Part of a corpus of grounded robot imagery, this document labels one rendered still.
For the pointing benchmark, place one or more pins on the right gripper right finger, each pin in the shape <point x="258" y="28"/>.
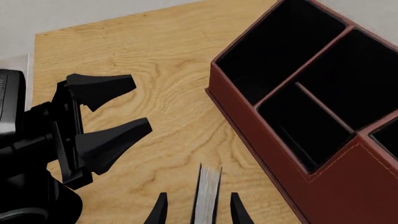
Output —
<point x="239" y="213"/>

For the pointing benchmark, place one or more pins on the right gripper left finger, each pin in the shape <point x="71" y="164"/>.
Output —
<point x="158" y="212"/>

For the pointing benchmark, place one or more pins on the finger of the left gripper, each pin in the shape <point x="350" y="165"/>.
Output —
<point x="109" y="144"/>
<point x="102" y="88"/>

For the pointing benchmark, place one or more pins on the thin book with black cover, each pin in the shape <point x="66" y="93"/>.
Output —
<point x="206" y="198"/>

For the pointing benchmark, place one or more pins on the red-brown desk caddy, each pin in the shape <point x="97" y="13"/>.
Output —
<point x="342" y="186"/>

